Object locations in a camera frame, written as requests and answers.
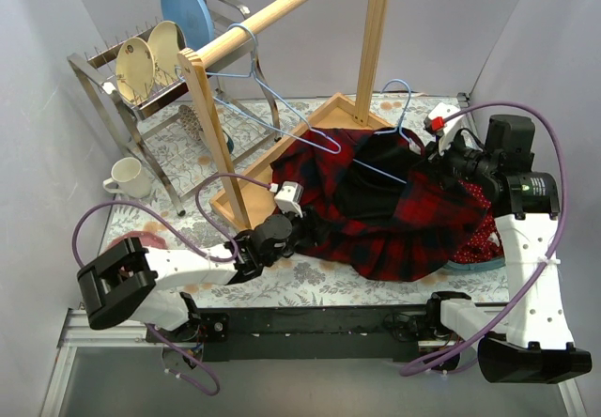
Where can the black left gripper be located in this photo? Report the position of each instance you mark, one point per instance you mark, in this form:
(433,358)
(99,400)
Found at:
(307,223)

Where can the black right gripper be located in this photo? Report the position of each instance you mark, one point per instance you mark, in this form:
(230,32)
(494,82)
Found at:
(435,152)

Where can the light blue wire hanger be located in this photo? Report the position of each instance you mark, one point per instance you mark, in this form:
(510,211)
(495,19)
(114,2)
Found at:
(398,129)

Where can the red plaid skirt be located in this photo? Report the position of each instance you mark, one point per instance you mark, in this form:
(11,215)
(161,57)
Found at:
(383,229)

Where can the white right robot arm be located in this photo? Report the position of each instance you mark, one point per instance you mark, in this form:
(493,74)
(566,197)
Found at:
(529,340)

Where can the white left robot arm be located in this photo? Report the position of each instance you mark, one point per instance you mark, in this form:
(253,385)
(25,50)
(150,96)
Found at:
(132,282)

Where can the red polka dot cloth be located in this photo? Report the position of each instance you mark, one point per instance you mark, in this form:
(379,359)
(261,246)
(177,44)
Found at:
(485,244)

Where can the teal plastic tray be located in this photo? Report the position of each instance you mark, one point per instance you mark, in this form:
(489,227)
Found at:
(475,267)

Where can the teal cup under rack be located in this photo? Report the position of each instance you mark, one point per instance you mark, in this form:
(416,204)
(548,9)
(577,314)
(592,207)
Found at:
(229,141)

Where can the floral table mat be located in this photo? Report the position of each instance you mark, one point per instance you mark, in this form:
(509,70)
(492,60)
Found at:
(299,280)

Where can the pink dotted plate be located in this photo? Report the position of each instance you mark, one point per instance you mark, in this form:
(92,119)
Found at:
(148,240)

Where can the patterned bowl under rack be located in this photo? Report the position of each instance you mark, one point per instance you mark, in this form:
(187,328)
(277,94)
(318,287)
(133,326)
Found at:
(190,122)

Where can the metal dish rack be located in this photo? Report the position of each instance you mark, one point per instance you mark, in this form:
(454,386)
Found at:
(95,83)

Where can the white mug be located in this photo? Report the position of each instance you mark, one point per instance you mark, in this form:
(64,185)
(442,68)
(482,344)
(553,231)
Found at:
(128,176)

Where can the cream plate front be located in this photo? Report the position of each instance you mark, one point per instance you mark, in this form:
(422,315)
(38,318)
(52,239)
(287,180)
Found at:
(135,68)

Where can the cream plate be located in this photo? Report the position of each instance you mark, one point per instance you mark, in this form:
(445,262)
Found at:
(135,68)
(165,42)

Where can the cream plate rear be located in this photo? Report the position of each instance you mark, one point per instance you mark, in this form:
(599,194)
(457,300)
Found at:
(165,42)

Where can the blue plate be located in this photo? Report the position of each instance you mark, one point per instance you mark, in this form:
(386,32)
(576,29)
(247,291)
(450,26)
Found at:
(193,18)

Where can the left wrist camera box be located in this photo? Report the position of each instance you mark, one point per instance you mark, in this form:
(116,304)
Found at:
(288,198)

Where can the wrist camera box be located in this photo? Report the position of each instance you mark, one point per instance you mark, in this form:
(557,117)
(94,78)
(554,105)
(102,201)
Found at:
(436,124)
(288,198)

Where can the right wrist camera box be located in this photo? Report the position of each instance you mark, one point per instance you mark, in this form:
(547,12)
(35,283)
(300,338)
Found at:
(436,124)

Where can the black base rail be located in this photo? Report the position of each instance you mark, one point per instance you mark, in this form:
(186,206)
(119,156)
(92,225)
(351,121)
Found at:
(396,332)

